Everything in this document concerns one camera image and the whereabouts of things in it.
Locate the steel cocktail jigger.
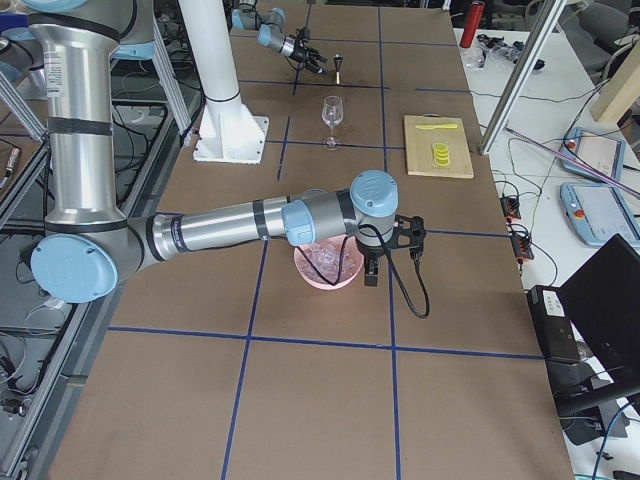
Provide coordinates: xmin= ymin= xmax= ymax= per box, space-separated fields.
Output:
xmin=333 ymin=53 xmax=344 ymax=85

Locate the black box device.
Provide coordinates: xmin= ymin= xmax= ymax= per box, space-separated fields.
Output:
xmin=526 ymin=285 xmax=580 ymax=365

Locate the teach pendant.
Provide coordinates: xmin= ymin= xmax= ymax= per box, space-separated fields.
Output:
xmin=558 ymin=127 xmax=624 ymax=181
xmin=560 ymin=182 xmax=639 ymax=248

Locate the aluminium frame post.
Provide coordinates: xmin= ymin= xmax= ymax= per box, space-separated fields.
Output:
xmin=479 ymin=0 xmax=566 ymax=155

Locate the wooden post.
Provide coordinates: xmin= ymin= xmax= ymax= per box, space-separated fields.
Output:
xmin=591 ymin=34 xmax=640 ymax=123

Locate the pile of clear ice cubes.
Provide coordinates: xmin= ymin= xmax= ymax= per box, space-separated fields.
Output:
xmin=298 ymin=239 xmax=358 ymax=284

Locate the clear wine glass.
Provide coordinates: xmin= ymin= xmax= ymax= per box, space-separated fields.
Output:
xmin=321 ymin=95 xmax=344 ymax=150

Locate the yellow plastic knife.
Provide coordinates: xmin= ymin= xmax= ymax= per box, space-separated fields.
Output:
xmin=414 ymin=123 xmax=458 ymax=131

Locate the clear plastic bag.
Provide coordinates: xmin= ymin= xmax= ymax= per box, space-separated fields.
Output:
xmin=461 ymin=34 xmax=525 ymax=69

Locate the upper teach pendant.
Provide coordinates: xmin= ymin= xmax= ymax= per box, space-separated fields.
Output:
xmin=558 ymin=127 xmax=624 ymax=181

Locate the lower teach pendant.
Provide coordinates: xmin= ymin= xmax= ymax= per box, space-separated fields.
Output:
xmin=560 ymin=182 xmax=639 ymax=248

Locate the red thermos bottle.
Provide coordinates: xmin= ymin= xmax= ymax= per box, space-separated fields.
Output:
xmin=459 ymin=0 xmax=485 ymax=49

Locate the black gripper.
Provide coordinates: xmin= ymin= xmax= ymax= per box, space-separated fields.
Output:
xmin=289 ymin=36 xmax=327 ymax=75
xmin=362 ymin=245 xmax=380 ymax=287

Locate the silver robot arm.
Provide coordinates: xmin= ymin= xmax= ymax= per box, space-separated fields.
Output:
xmin=27 ymin=1 xmax=398 ymax=303
xmin=231 ymin=1 xmax=328 ymax=75

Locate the bamboo cutting board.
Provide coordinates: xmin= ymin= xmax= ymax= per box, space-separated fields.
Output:
xmin=404 ymin=115 xmax=474 ymax=179

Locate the black laptop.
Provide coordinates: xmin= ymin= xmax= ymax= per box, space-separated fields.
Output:
xmin=558 ymin=234 xmax=639 ymax=374

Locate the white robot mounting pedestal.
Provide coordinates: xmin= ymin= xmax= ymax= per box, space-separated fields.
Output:
xmin=179 ymin=0 xmax=269 ymax=164

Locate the pink bowl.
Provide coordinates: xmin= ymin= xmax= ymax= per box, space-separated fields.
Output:
xmin=294 ymin=235 xmax=364 ymax=290

